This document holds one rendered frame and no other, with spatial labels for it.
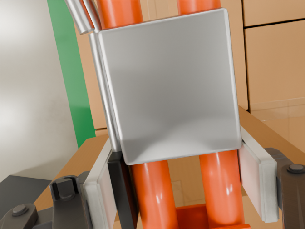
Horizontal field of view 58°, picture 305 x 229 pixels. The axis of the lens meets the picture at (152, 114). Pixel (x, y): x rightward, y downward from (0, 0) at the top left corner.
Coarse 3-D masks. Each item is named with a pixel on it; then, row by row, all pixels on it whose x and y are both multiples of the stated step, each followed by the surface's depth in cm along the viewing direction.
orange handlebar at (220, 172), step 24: (96, 0) 14; (120, 0) 13; (192, 0) 13; (216, 0) 13; (120, 24) 13; (144, 168) 15; (168, 168) 16; (216, 168) 15; (144, 192) 15; (168, 192) 16; (216, 192) 15; (240, 192) 16; (144, 216) 16; (168, 216) 16; (192, 216) 18; (216, 216) 16; (240, 216) 16
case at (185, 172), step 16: (240, 112) 62; (256, 128) 50; (96, 144) 64; (272, 144) 42; (288, 144) 40; (80, 160) 56; (176, 160) 44; (192, 160) 43; (304, 160) 35; (176, 176) 39; (192, 176) 38; (48, 192) 44; (176, 192) 35; (192, 192) 34; (256, 224) 31; (272, 224) 31
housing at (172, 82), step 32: (128, 32) 13; (160, 32) 13; (192, 32) 13; (224, 32) 13; (128, 64) 13; (160, 64) 13; (192, 64) 13; (224, 64) 13; (128, 96) 13; (160, 96) 13; (192, 96) 13; (224, 96) 13; (128, 128) 14; (160, 128) 14; (192, 128) 14; (224, 128) 14; (128, 160) 14; (160, 160) 14
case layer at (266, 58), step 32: (160, 0) 64; (224, 0) 63; (256, 0) 63; (288, 0) 63; (256, 32) 64; (288, 32) 64; (256, 64) 66; (288, 64) 66; (96, 96) 69; (256, 96) 68; (288, 96) 68; (96, 128) 71; (288, 128) 70
